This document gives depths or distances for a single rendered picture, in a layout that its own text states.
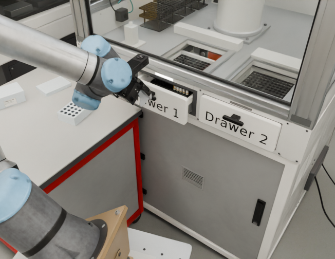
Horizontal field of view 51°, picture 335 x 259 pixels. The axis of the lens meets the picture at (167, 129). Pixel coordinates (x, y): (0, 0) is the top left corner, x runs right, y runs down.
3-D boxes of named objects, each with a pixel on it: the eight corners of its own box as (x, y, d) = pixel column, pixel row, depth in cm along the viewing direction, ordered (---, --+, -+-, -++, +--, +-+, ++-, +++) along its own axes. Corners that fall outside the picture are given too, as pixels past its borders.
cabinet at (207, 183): (260, 288, 164) (304, 167, 113) (101, 188, 210) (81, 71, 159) (322, 169, 224) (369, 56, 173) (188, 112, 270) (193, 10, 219)
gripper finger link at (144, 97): (143, 110, 124) (129, 98, 117) (151, 96, 125) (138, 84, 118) (149, 113, 122) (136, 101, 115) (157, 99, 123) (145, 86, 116)
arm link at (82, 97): (80, 95, 86) (93, 56, 89) (65, 103, 95) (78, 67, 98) (108, 108, 90) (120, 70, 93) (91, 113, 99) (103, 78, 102)
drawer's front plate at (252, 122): (273, 152, 116) (279, 127, 109) (198, 121, 129) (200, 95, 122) (275, 149, 117) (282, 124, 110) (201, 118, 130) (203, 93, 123)
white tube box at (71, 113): (75, 126, 135) (73, 118, 133) (58, 119, 138) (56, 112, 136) (94, 109, 144) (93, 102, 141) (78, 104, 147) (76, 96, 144)
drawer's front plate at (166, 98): (184, 125, 127) (186, 100, 120) (124, 98, 140) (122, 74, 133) (187, 123, 128) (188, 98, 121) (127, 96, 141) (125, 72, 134)
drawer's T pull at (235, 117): (242, 127, 113) (242, 124, 112) (221, 118, 117) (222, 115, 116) (246, 122, 116) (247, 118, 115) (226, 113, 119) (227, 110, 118)
